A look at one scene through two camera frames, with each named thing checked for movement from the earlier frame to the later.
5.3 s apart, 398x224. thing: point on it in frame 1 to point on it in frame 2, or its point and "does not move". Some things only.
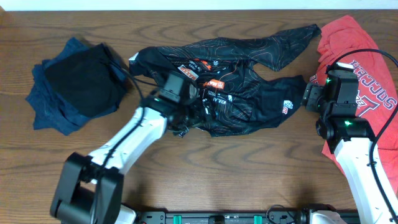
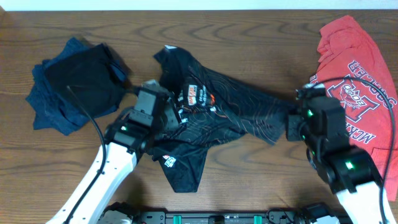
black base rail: [227, 217] does not move
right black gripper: [312, 93] to [293, 122]
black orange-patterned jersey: [235, 95] to [212, 107]
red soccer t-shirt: [344, 40] does not move
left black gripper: [199, 114] to [172, 111]
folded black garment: [88, 81] does not move
